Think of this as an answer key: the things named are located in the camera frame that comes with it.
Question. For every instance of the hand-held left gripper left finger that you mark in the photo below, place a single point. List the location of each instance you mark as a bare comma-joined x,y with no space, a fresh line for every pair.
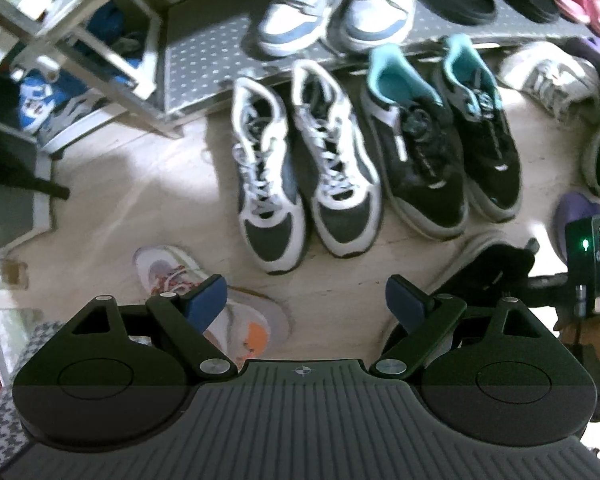
207,302

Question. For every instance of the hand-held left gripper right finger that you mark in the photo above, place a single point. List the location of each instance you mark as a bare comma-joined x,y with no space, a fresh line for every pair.
405,302

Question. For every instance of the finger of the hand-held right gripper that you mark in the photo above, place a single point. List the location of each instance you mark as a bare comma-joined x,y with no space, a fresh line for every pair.
555,286

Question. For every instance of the white sneaker orange toe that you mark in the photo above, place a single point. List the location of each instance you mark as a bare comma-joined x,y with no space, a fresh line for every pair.
245,310

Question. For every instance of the purple slide sandal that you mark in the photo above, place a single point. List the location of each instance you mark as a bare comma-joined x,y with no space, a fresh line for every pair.
597,52
572,220

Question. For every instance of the grey white black sneaker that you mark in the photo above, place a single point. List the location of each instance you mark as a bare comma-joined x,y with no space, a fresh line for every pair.
345,220
275,230

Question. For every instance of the black sneaker teal lining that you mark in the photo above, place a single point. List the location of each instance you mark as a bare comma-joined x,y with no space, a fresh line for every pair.
425,175
485,135

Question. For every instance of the metal shoe rack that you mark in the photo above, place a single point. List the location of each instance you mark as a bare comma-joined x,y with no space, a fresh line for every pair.
205,60

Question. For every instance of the person's right hand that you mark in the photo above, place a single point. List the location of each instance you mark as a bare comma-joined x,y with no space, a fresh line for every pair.
590,332

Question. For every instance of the small beige box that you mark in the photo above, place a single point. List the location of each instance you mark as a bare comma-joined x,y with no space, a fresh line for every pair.
7,272

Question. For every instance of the dark grey board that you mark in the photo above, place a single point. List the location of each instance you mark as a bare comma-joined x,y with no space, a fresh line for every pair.
5,200

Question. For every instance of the houndstooth cloth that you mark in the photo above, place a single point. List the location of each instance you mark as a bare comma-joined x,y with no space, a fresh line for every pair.
5,420

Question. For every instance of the blue shoe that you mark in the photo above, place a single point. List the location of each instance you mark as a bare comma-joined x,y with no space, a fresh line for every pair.
107,22

